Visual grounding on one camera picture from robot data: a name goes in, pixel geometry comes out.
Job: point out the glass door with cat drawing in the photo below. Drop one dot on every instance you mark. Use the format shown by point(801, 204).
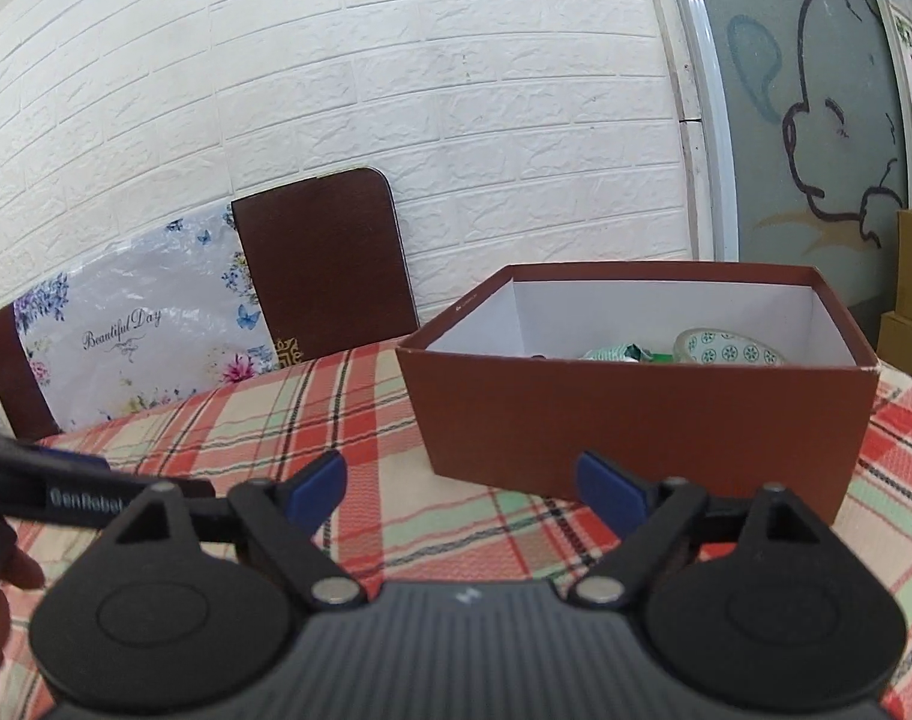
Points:
point(801, 165)

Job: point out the brown storage box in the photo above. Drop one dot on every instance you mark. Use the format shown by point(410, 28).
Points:
point(651, 427)

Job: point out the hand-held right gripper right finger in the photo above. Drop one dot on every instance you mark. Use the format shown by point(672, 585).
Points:
point(604, 486)

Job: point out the person's left hand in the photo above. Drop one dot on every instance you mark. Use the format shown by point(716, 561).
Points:
point(10, 577)

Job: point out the brown wooden headboard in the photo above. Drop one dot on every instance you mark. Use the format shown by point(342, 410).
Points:
point(328, 270)

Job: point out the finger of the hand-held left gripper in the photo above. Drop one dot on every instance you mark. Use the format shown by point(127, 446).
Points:
point(199, 490)
point(66, 459)

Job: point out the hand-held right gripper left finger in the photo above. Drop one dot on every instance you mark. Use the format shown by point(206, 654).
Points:
point(321, 481)

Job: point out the small green packet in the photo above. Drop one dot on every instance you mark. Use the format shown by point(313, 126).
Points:
point(621, 352)

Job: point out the plaid blanket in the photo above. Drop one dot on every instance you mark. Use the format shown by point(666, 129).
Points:
point(441, 532)

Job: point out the green patterned clear tape roll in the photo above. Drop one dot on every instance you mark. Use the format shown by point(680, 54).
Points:
point(726, 349)

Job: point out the floral plastic sheet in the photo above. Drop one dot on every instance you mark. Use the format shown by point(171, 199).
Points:
point(126, 349)

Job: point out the white door frame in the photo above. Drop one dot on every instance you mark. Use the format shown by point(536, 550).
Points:
point(700, 90)

